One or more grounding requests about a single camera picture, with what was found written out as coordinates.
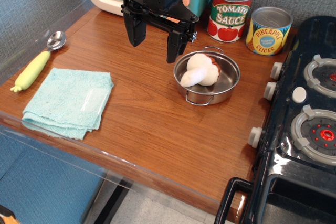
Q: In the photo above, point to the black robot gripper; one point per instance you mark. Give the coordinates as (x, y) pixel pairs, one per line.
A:
(167, 15)

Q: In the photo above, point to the light blue folded cloth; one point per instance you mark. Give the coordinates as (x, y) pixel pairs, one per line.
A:
(69, 103)

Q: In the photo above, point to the white brown plush mushroom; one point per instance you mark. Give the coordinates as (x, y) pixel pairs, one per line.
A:
(200, 69)

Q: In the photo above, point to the small steel pan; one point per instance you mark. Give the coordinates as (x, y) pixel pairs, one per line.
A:
(208, 95)

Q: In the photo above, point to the tomato sauce can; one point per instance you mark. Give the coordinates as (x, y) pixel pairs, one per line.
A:
(227, 19)

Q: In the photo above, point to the pineapple slices can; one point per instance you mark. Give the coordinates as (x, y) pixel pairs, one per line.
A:
(268, 30)

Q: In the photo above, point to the clear acrylic barrier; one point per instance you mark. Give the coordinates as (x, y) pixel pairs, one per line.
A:
(117, 106)

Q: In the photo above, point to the black toy stove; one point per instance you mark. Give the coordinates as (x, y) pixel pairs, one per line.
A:
(294, 168)

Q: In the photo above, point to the spoon with green handle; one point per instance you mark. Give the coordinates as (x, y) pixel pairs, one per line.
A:
(35, 67)

